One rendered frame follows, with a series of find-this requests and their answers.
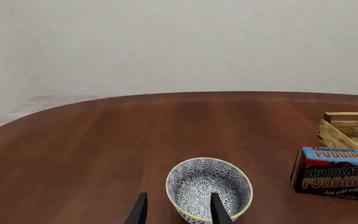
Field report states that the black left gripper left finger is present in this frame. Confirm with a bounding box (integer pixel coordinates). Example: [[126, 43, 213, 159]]
[[124, 192, 149, 224]]

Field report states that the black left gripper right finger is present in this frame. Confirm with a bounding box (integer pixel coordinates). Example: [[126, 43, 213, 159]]
[[211, 192, 234, 224]]

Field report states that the wooden slat tray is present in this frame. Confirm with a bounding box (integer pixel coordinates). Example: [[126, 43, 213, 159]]
[[316, 111, 358, 196]]

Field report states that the chocolate pudding box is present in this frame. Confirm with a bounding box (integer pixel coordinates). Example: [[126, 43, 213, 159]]
[[290, 146, 358, 201]]

